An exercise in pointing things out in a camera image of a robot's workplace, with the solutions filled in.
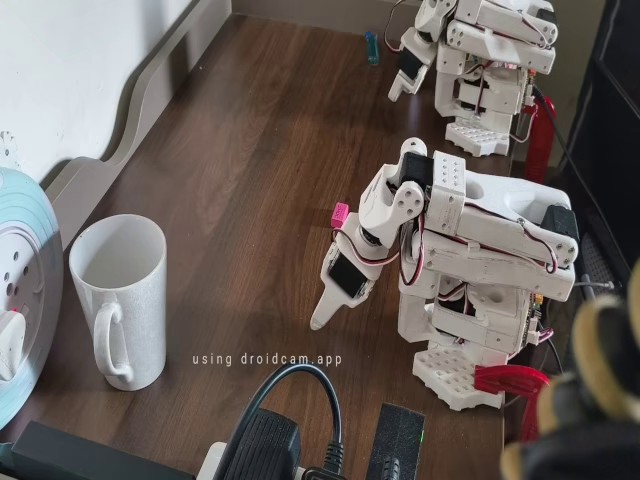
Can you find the white leader arm trigger handle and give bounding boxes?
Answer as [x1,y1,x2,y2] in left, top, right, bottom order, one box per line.
[387,27,436,101]

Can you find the white leader robot arm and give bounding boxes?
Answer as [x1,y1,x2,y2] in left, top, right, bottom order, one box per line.
[414,0,559,159]

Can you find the black power adapter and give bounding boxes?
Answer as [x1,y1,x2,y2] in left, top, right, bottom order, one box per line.
[219,407,304,480]

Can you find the white ceramic mug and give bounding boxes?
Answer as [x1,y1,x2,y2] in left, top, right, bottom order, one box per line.
[68,213,169,392]

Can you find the white power strip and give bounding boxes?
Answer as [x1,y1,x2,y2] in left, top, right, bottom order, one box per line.
[197,440,232,480]

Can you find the red table clamp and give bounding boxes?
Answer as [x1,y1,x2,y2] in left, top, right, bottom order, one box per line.
[522,94,557,184]
[473,364,551,444]

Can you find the blurred black and tan object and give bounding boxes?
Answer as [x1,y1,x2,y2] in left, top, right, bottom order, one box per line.
[499,259,640,480]

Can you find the flat black box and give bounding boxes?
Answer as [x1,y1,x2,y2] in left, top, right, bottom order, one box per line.
[9,420,197,480]

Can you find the white lace ornament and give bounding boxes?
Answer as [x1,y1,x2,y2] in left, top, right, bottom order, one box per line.
[0,130,21,169]

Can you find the thick black power cable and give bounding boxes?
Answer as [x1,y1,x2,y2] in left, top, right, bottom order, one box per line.
[234,363,347,480]

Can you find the thin black cable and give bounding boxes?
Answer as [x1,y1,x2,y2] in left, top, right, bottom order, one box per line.
[531,83,626,241]

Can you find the grey curved bed frame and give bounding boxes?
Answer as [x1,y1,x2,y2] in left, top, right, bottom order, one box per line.
[39,0,234,236]

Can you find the round pale blue cable reel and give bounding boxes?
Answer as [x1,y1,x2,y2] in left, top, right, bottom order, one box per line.
[0,167,65,426]

